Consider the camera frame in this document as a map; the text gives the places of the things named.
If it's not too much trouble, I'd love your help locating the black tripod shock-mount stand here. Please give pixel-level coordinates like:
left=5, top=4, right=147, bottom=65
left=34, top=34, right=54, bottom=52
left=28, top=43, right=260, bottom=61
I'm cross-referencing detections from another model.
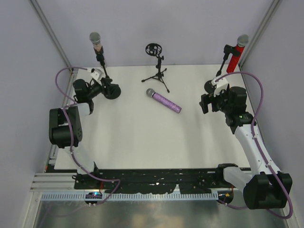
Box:
left=141, top=43, right=170, bottom=93

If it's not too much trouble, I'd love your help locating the red glitter microphone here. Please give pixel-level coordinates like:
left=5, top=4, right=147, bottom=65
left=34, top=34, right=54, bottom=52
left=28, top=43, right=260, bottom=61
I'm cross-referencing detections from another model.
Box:
left=226, top=34, right=249, bottom=73

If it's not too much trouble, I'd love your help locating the white slotted cable duct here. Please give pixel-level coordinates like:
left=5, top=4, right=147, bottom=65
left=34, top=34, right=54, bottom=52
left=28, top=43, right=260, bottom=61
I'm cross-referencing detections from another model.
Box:
left=40, top=191, right=218, bottom=201

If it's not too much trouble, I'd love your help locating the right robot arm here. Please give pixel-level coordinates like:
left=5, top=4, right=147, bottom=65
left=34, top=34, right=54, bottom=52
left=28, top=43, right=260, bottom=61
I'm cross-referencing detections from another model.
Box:
left=199, top=85, right=292, bottom=209

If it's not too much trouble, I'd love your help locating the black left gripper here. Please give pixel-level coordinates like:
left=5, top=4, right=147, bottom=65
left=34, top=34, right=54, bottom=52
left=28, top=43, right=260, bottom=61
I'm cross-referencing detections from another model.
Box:
left=86, top=78, right=118, bottom=100

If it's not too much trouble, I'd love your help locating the purple glitter microphone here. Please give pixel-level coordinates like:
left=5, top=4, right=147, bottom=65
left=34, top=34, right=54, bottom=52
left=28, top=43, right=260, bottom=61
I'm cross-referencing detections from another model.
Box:
left=146, top=88, right=182, bottom=114

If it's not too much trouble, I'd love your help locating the silver glitter microphone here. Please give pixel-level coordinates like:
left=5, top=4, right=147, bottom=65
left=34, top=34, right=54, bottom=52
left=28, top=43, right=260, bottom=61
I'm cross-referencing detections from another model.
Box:
left=89, top=32, right=103, bottom=55

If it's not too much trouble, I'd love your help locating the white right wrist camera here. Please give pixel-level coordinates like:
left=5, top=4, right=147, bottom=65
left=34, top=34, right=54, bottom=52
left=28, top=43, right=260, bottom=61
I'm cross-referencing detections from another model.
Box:
left=211, top=76, right=229, bottom=97

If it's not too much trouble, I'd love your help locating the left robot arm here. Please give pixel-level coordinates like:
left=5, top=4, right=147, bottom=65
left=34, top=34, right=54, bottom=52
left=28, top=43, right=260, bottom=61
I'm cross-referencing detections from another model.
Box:
left=48, top=77, right=121, bottom=189

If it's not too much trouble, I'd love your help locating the round-base mic stand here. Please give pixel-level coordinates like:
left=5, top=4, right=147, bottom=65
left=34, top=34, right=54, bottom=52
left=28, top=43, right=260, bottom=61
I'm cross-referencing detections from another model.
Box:
left=95, top=45, right=121, bottom=100
left=204, top=45, right=234, bottom=93

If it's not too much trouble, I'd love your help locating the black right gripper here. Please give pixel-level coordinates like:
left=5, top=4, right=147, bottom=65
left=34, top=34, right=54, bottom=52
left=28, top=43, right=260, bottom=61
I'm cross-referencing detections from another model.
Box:
left=200, top=86, right=233, bottom=114

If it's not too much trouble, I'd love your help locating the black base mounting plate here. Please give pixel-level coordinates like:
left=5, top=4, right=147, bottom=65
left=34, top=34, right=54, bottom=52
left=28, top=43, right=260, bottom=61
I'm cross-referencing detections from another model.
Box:
left=72, top=168, right=232, bottom=194

